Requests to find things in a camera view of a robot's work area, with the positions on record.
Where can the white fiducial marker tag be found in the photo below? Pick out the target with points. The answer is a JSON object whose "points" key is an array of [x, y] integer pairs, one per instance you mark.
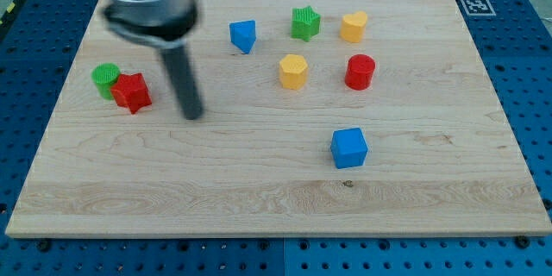
{"points": [[478, 7]]}

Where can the wooden board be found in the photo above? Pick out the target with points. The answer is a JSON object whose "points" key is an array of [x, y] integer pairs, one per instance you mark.
{"points": [[442, 159]]}

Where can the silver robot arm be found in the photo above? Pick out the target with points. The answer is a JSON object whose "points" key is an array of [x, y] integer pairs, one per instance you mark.
{"points": [[161, 24]]}

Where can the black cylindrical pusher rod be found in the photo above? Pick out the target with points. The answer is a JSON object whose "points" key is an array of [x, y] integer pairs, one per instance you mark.
{"points": [[180, 73]]}

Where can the yellow hexagon block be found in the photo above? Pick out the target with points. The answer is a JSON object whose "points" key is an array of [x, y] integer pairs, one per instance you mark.
{"points": [[293, 71]]}

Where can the red star block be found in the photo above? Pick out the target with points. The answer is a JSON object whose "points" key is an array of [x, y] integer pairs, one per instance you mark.
{"points": [[131, 91]]}

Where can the green cylinder block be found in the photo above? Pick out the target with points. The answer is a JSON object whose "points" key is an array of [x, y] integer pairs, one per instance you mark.
{"points": [[104, 76]]}

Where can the blue cube block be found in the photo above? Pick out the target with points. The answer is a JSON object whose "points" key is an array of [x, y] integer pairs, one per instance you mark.
{"points": [[348, 148]]}

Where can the yellow heart block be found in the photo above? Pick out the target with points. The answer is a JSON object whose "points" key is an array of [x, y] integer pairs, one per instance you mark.
{"points": [[353, 26]]}

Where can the red cylinder block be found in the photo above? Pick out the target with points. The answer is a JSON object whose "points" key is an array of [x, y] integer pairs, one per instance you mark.
{"points": [[360, 72]]}

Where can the green star block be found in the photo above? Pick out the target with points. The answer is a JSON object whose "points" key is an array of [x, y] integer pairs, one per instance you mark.
{"points": [[305, 23]]}

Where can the blue triangle block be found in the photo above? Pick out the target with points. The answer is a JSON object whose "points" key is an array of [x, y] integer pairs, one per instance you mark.
{"points": [[243, 35]]}

